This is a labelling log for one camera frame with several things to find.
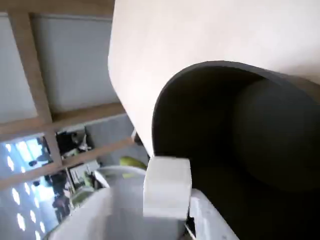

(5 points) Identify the yellow-green object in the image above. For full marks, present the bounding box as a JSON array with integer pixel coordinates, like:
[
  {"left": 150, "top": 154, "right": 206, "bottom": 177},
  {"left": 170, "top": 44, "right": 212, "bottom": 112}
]
[{"left": 119, "top": 156, "right": 148, "bottom": 171}]

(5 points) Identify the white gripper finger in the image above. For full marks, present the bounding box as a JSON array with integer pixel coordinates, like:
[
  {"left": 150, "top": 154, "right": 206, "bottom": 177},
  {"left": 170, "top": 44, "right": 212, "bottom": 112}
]
[
  {"left": 189, "top": 188, "right": 240, "bottom": 240},
  {"left": 43, "top": 186, "right": 186, "bottom": 240}
]

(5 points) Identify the white cube block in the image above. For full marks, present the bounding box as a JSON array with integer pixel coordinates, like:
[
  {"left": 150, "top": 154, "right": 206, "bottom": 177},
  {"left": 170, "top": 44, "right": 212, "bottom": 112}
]
[{"left": 142, "top": 156, "right": 193, "bottom": 221}]

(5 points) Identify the wooden partition frame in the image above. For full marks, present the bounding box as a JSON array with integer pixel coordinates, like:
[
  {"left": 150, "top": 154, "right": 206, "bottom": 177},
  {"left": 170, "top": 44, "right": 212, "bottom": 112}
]
[{"left": 0, "top": 11, "right": 141, "bottom": 183}]

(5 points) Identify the black round pot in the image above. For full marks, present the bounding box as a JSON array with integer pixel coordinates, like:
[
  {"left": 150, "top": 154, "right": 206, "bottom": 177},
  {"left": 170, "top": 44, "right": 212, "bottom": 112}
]
[{"left": 151, "top": 59, "right": 320, "bottom": 240}]

